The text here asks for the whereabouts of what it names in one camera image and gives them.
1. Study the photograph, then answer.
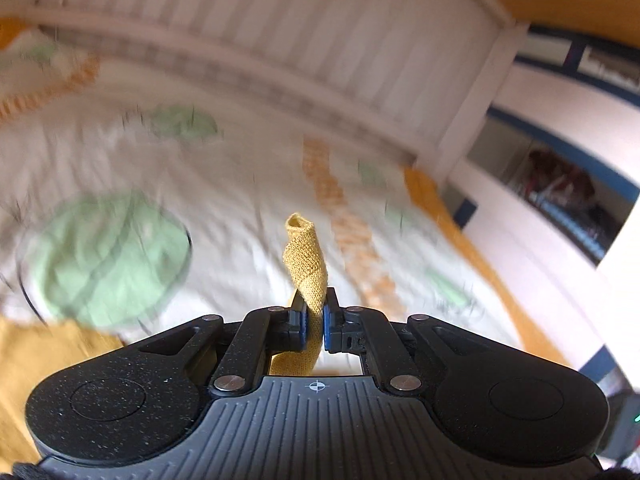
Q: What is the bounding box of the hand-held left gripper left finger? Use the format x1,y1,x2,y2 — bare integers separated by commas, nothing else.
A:
127,291,308,394

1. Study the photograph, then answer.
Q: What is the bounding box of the white slatted bed board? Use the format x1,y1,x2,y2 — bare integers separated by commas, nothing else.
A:
0,0,532,193

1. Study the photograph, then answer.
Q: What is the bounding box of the white printed bed sheet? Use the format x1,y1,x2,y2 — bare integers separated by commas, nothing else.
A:
0,15,586,366

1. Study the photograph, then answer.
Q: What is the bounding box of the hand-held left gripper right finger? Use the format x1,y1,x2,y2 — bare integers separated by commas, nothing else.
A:
322,287,505,394

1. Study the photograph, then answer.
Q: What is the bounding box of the mustard yellow knitted sweater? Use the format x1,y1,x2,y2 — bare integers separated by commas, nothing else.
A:
0,213,329,466

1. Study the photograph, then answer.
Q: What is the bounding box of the dark red cloth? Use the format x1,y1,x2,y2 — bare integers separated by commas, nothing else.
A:
527,149,597,208

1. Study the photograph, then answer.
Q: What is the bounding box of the white shelf with blue trim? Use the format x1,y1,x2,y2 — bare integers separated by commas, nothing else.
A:
440,25,640,371

